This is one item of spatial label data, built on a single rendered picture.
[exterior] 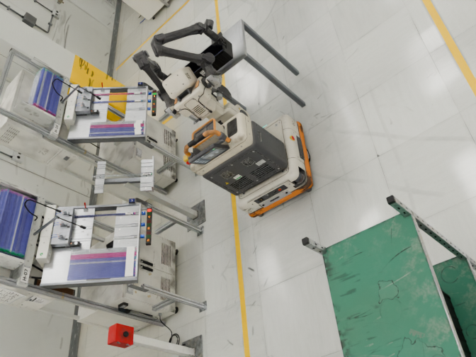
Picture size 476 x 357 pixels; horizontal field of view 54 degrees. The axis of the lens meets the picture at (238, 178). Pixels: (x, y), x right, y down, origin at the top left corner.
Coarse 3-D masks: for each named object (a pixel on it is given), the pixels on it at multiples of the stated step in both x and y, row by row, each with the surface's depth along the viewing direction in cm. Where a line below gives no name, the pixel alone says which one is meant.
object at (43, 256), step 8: (48, 208) 381; (56, 208) 383; (48, 216) 377; (48, 232) 368; (40, 240) 364; (48, 240) 364; (40, 248) 360; (48, 248) 360; (40, 256) 355; (48, 256) 359; (40, 264) 361
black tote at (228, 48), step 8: (224, 40) 361; (208, 48) 371; (216, 48) 371; (224, 48) 355; (216, 56) 357; (224, 56) 357; (232, 56) 360; (192, 64) 383; (216, 64) 363; (224, 64) 364; (200, 72) 369
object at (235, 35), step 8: (240, 24) 386; (232, 32) 390; (240, 32) 381; (248, 32) 396; (232, 40) 384; (240, 40) 376; (256, 40) 404; (264, 40) 407; (232, 48) 379; (240, 48) 371; (272, 48) 413; (240, 56) 366; (248, 56) 366; (280, 56) 420; (232, 64) 371; (256, 64) 373; (288, 64) 427; (224, 72) 377; (264, 72) 379; (296, 72) 435; (272, 80) 387; (280, 88) 394; (224, 96) 454; (296, 96) 405; (240, 104) 467; (304, 104) 411
